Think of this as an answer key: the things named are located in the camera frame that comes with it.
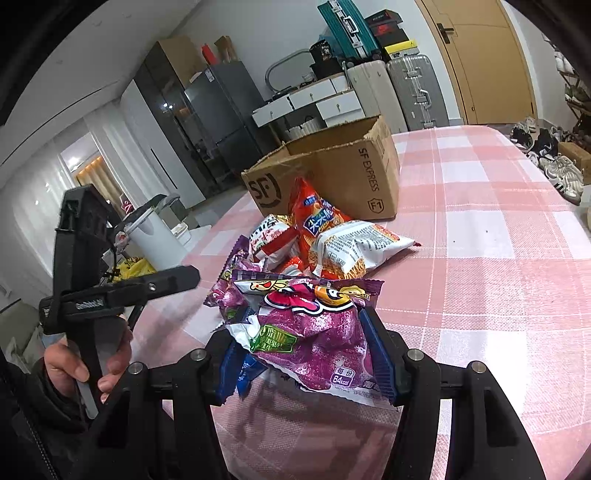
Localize purple snack bag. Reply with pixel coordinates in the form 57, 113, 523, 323
224, 271, 386, 406
204, 235, 264, 321

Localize purple snack bag front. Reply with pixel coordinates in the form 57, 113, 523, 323
224, 271, 386, 406

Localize white fries snack bag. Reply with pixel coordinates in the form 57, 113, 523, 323
308, 220, 418, 280

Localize red wafer snack pack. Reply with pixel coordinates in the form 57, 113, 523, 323
276, 256, 305, 276

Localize white red Korean noodle bag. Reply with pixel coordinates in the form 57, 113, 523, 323
249, 214, 298, 271

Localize red orange chips bag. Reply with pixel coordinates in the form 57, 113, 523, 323
288, 177, 352, 266

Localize blue cookie snack pack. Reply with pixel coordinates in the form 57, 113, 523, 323
235, 353, 267, 400

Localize person's left hand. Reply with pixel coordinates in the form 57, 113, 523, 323
43, 327, 133, 403

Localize white kettle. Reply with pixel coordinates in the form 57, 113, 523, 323
119, 194, 187, 271

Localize pink checkered tablecloth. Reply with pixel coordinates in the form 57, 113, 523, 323
128, 125, 591, 480

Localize brown SF cardboard box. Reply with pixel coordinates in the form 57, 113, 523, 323
242, 116, 400, 220

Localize black glass cabinet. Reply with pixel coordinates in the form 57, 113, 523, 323
133, 42, 219, 199

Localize dark grey refrigerator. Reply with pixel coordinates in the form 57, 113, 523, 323
185, 61, 276, 175

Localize white drawer desk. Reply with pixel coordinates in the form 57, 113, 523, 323
252, 73, 366, 142

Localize pile of shoes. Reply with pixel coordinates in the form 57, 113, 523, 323
509, 117, 584, 206

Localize beige suitcase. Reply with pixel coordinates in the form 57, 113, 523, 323
346, 60, 408, 134

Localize silver grey suitcase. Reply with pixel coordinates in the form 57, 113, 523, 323
387, 54, 450, 131

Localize small brown shoe box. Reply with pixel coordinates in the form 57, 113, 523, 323
558, 142, 591, 185

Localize oval mirror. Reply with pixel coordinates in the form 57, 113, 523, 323
264, 49, 314, 94

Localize stacked shoe boxes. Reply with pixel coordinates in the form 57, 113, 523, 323
365, 9, 420, 59

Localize teal suitcase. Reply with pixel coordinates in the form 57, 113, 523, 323
318, 0, 382, 62

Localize wooden shoe rack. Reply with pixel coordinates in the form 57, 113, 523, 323
542, 34, 590, 128

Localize wooden door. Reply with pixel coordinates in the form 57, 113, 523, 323
417, 0, 537, 125

